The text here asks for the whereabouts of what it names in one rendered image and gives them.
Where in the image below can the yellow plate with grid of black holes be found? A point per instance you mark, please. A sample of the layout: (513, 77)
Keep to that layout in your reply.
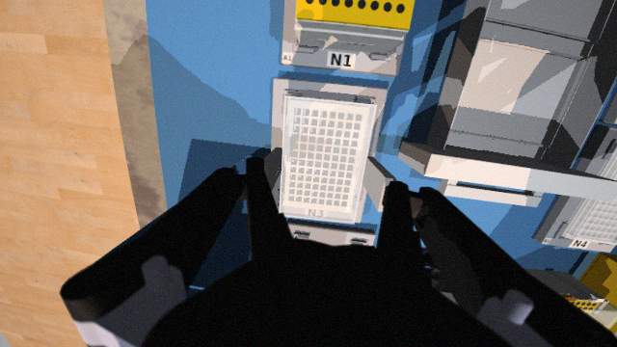
(372, 26)

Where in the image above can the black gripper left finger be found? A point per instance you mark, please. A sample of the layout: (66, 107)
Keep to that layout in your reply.
(116, 301)

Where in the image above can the white multiwell plate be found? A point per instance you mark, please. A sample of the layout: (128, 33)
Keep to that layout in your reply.
(596, 220)

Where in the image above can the yellow bin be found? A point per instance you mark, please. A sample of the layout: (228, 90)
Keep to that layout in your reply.
(601, 276)

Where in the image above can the blue bench mat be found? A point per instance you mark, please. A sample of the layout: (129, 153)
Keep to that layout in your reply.
(213, 64)

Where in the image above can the white rectangular plate nest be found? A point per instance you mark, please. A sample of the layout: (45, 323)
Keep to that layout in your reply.
(330, 234)
(330, 91)

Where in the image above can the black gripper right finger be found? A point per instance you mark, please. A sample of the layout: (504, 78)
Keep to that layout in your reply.
(482, 277)

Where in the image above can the white multi-well plate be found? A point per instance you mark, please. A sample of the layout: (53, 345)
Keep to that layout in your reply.
(325, 144)

